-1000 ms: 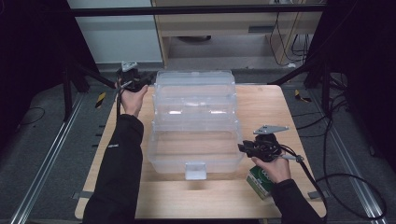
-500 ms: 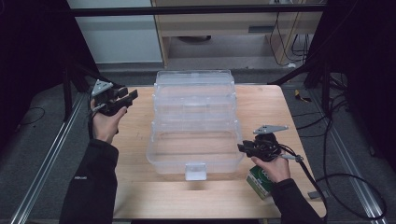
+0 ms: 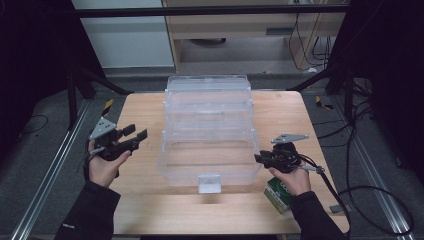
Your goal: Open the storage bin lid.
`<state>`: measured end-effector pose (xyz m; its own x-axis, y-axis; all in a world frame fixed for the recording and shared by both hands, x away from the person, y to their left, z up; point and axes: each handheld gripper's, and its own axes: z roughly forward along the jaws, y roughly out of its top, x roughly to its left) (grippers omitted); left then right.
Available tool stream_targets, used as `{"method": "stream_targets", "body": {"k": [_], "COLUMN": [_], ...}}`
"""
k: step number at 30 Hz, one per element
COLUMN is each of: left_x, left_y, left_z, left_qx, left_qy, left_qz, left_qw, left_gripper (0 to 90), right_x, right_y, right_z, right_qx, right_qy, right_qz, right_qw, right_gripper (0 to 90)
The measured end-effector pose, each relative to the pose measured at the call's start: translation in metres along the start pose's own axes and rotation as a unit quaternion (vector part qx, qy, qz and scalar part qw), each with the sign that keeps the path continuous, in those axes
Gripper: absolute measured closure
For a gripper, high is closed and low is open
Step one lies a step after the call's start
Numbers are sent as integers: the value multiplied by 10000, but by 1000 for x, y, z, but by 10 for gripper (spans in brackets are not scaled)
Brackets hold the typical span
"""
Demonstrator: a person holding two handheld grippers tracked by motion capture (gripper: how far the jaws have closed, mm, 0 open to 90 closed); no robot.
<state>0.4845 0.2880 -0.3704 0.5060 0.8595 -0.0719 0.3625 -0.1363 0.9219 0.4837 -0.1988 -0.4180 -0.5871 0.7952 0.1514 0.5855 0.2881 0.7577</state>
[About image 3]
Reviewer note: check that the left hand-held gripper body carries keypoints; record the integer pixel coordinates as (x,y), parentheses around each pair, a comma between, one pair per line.
(111,146)

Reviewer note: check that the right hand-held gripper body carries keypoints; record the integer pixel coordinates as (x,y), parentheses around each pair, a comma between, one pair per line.
(285,158)

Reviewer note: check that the green white carton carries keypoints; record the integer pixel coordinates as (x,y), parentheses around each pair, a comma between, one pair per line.
(276,196)

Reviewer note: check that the clear plastic storage box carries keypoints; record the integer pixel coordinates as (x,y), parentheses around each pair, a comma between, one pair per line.
(208,133)

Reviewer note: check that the person's left hand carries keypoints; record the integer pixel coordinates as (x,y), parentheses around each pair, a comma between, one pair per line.
(101,168)

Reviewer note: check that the person's right hand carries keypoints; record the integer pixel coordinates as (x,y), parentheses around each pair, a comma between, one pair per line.
(296,181)

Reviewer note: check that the black metal stand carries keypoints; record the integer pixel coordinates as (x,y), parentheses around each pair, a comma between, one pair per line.
(71,100)
(348,96)

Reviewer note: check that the grey tape piece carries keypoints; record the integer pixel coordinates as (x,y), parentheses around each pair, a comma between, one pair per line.
(340,208)

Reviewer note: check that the white cabinet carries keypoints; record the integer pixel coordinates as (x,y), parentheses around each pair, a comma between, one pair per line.
(126,43)

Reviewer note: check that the black curtain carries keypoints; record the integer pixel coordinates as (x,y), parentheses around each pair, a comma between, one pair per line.
(33,50)
(393,66)

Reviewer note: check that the wooden desk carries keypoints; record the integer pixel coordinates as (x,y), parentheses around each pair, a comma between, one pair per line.
(233,23)

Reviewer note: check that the black horizontal bar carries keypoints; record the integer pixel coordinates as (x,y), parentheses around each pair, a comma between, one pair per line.
(200,11)

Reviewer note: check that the metal floor rail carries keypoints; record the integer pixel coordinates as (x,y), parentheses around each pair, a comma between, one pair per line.
(376,173)
(50,173)

